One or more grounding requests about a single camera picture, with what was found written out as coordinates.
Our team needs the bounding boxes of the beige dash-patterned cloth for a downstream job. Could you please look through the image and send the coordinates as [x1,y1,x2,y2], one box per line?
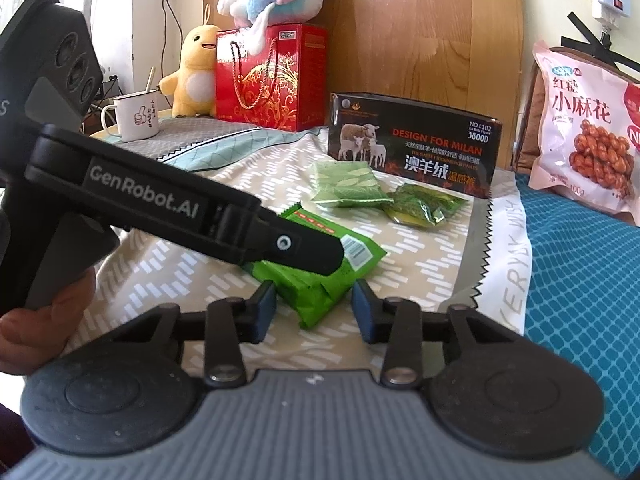
[65,125,531,356]

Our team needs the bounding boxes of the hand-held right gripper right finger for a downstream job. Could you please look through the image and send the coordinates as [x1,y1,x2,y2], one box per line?
[351,280,518,388]

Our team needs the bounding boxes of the grey teal striped blanket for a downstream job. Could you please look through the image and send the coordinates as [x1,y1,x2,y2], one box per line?
[90,115,331,181]

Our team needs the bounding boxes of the bright green snack packet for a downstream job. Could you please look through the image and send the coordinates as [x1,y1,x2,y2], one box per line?
[245,202,387,331]

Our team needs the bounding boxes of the person's left hand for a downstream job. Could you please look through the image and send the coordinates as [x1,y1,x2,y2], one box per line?
[0,265,97,376]

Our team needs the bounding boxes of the yellow duck plush toy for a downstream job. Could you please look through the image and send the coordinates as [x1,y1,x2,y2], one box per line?
[159,10,221,118]

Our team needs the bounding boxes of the white enamel mug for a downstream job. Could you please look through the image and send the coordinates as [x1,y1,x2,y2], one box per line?
[100,89,162,143]

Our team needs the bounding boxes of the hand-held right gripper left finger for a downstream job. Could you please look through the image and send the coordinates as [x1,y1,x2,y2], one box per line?
[107,280,277,388]

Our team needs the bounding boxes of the thin wall cable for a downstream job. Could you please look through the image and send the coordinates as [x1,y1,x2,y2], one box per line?
[155,0,185,78]

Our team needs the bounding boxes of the black printed cardboard box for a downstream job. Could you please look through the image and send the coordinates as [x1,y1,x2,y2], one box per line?
[327,92,497,198]

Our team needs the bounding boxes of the red gift bag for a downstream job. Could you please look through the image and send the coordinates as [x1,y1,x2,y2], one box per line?
[215,23,330,133]

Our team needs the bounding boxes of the dark green pickle packet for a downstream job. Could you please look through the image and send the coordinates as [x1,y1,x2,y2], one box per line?
[382,182,469,231]

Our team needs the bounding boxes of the brown cushion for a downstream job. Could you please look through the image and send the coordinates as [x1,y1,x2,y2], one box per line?
[515,72,548,173]

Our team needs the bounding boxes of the light green leaf-print packet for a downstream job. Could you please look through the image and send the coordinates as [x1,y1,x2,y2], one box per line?
[307,160,396,209]

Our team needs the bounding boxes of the teal diamond-patterned blanket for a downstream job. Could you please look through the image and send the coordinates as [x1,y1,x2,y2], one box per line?
[515,170,640,466]

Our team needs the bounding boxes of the large pink snack bag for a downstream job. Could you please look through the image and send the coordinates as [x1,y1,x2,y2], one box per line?
[527,40,640,226]

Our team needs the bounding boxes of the black tape strips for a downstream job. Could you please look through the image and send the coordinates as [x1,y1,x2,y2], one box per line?
[560,10,640,78]

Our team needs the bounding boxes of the pink blue plush fish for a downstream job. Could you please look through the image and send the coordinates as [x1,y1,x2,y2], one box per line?
[216,0,333,56]

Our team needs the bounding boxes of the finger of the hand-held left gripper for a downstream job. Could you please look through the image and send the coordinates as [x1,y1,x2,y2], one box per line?
[240,205,346,277]

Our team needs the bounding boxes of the white curtain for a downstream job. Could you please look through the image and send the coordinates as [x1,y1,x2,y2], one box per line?
[0,0,136,96]

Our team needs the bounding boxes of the wooden headboard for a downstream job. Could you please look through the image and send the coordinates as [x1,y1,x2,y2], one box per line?
[202,0,523,171]

